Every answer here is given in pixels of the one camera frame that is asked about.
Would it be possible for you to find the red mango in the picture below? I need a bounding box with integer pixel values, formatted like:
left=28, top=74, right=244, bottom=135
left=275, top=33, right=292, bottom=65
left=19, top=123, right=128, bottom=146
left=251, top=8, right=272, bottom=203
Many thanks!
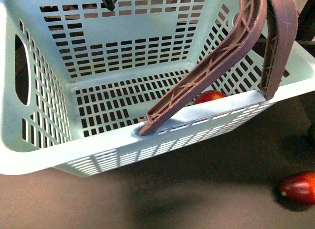
left=279, top=171, right=315, bottom=206

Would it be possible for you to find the red yellow apple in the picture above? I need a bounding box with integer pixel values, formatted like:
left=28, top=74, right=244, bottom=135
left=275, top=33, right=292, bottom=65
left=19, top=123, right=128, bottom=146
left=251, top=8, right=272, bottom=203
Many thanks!
left=193, top=90, right=227, bottom=105

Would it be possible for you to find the light blue plastic basket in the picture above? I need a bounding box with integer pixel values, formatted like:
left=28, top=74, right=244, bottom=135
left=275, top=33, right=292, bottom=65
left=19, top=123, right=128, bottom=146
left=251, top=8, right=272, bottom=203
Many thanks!
left=0, top=0, right=315, bottom=177

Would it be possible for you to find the dark green avocado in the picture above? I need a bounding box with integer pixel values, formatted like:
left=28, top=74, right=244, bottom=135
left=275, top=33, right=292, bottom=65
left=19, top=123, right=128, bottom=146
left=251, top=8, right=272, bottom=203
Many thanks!
left=307, top=123, right=315, bottom=146

